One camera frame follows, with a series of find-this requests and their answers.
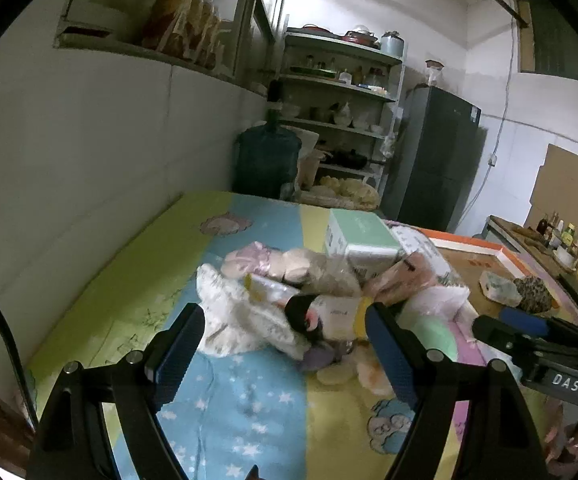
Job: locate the pale green towel pack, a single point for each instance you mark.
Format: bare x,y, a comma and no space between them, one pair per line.
499,286

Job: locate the red pot with glass lid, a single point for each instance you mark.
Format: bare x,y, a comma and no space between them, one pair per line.
360,35

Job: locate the white tube with yellow cap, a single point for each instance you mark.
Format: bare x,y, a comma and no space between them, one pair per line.
339,316

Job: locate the pink packet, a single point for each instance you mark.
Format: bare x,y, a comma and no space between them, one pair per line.
404,277

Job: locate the blue water jug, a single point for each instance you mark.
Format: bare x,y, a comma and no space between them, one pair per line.
266,160

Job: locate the orange drink bottle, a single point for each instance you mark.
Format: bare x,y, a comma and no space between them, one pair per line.
217,45
208,35
194,27
166,15

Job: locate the cardboard sheet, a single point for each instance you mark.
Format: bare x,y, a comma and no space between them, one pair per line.
569,185

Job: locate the wooden top counter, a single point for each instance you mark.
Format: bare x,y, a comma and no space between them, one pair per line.
519,237

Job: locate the glass-door wall cabinet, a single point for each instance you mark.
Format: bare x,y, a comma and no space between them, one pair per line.
119,10

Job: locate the colourful cartoon play mat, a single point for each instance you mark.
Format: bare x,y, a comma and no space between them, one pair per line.
249,410

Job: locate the mint and white box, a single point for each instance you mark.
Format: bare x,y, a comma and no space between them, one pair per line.
361,232

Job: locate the pink satin cloth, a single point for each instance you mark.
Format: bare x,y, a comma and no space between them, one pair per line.
249,257

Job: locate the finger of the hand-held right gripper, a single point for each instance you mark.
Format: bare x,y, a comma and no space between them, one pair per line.
499,335
521,317

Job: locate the orange-rimmed white tray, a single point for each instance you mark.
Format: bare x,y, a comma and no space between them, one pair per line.
469,260

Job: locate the black wok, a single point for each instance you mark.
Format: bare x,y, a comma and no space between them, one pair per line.
346,158

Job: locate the group of condiment bottles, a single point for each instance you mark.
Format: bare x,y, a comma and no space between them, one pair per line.
564,232

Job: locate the dark grey refrigerator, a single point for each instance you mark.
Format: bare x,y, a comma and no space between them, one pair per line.
434,160

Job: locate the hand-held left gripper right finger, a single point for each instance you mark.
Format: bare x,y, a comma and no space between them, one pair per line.
389,355

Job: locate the pile of beige flatbreads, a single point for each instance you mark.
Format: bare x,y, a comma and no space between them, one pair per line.
344,191

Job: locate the white ceramic dishes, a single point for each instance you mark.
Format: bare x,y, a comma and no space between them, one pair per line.
351,116

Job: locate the bag of round cotton pads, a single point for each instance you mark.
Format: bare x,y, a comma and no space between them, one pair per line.
296,262

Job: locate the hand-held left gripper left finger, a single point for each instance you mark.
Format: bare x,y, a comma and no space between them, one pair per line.
179,355

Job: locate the red flat pan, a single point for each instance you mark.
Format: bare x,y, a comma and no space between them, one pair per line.
315,28

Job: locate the yellow and white tube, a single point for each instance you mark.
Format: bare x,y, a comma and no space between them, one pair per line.
269,288

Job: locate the leopard print pouch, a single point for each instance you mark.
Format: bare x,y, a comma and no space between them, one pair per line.
534,292

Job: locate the person's right hand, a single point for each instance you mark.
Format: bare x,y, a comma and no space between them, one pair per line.
564,435

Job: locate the light blue pot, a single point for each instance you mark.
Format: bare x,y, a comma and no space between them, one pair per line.
391,44

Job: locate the white plastic bag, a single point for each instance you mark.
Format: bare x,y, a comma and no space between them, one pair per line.
441,300

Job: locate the white bowl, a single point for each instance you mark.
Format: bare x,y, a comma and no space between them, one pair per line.
564,256

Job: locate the white metal shelf rack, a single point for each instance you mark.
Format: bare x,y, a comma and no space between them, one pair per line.
391,110

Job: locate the wall window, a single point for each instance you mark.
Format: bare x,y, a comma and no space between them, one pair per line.
559,35

